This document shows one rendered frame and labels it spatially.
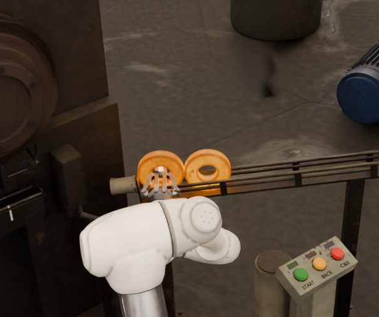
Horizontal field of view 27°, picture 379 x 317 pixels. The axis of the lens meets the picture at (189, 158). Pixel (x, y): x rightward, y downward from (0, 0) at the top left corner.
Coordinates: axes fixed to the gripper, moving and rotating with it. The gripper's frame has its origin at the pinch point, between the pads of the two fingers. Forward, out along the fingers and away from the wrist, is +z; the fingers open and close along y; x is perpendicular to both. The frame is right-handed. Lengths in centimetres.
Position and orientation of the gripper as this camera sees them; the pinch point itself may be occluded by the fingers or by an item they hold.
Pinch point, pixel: (160, 167)
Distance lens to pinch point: 260.0
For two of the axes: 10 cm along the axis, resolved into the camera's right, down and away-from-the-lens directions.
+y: 10.0, -0.4, -0.1
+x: -0.4, -7.8, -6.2
